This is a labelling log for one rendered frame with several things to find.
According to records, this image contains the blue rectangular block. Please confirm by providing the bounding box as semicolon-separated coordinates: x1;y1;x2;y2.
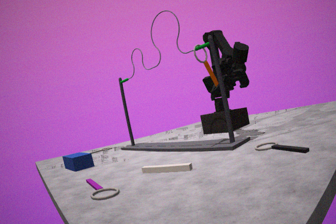
63;152;94;172

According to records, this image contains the beige rectangular bar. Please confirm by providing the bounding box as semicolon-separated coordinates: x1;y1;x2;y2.
142;163;192;173

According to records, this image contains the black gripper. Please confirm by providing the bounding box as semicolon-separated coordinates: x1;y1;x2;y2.
203;65;249;95

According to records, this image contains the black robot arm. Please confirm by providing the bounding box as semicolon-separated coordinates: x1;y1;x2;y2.
203;30;249;112

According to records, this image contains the grey hoop with purple handle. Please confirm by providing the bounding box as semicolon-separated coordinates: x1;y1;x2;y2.
86;179;119;200

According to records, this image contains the grey ring with black handle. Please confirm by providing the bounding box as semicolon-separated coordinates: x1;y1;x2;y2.
255;141;309;153

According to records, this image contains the orange bar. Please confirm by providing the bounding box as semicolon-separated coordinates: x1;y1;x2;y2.
194;44;218;87

